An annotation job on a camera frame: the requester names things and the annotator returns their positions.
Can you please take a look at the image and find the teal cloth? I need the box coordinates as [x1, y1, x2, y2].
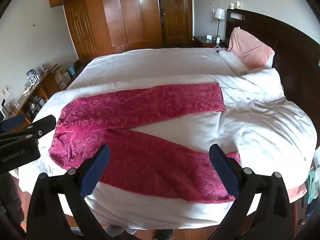
[302, 164, 320, 218]

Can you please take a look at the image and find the person's grey clothing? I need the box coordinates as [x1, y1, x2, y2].
[104, 227, 177, 240]

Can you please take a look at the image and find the wooden wardrobe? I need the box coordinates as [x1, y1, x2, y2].
[48, 0, 163, 64]

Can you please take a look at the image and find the white bed cover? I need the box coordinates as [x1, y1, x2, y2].
[18, 47, 318, 232]

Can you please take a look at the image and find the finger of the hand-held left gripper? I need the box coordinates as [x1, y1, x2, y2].
[0, 115, 57, 145]
[0, 115, 26, 133]

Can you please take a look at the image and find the clear electric kettle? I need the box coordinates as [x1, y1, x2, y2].
[26, 69, 41, 86]

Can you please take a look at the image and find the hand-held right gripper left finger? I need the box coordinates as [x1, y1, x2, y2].
[26, 144, 112, 240]

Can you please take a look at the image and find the white table lamp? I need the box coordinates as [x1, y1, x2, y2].
[214, 8, 225, 43]

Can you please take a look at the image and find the wooden desk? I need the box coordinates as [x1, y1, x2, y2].
[10, 69, 62, 132]

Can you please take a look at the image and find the dark red fleece blanket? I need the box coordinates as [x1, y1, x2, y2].
[48, 82, 242, 204]

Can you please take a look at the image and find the hanging patterned cloth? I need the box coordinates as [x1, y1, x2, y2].
[158, 0, 166, 26]

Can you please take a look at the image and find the pink bed sheet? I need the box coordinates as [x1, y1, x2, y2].
[286, 183, 308, 203]

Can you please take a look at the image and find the dark wooden headboard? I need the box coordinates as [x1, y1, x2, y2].
[224, 8, 320, 153]

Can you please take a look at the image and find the white pillow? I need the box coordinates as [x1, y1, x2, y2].
[219, 51, 251, 76]

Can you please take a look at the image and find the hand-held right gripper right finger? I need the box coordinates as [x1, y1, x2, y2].
[209, 144, 298, 240]

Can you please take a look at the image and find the wooden door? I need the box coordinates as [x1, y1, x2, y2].
[157, 0, 195, 48]

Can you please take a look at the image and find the dark jacket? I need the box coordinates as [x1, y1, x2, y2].
[0, 172, 27, 240]

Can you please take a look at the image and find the pink pillow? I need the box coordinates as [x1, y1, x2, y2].
[227, 27, 275, 71]

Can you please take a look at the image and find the dark wooden nightstand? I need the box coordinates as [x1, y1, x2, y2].
[192, 35, 225, 48]

